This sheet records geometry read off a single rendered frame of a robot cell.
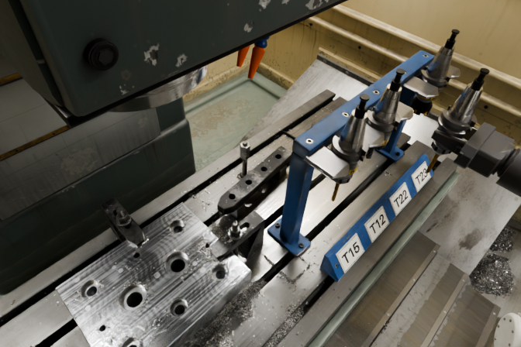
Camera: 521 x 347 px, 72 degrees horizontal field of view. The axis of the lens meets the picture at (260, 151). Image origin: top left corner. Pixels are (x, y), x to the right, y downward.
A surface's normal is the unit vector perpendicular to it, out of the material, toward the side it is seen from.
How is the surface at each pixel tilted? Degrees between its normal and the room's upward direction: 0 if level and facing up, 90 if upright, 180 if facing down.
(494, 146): 1
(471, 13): 90
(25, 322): 0
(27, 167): 90
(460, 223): 24
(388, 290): 7
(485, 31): 90
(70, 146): 92
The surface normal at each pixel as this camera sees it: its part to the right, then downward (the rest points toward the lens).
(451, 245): -0.26, -0.44
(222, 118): 0.04, -0.69
